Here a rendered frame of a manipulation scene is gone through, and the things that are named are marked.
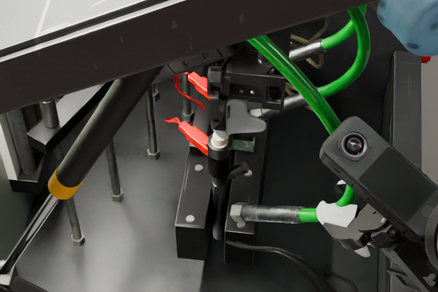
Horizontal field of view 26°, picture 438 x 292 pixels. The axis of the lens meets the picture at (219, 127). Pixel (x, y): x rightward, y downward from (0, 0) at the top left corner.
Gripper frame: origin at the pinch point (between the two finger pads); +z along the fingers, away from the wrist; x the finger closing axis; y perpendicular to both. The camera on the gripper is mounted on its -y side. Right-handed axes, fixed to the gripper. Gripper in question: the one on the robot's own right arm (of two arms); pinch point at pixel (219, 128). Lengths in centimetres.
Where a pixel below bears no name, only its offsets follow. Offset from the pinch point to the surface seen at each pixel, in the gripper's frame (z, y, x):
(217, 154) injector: 3.2, -0.1, -1.4
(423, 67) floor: 112, 43, 115
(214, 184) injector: 10.7, -0.6, -0.6
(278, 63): -25.2, 6.5, -11.8
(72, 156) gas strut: -38, -5, -33
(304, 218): -3.7, 10.4, -13.4
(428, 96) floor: 112, 44, 104
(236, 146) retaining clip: 2.8, 2.0, -0.4
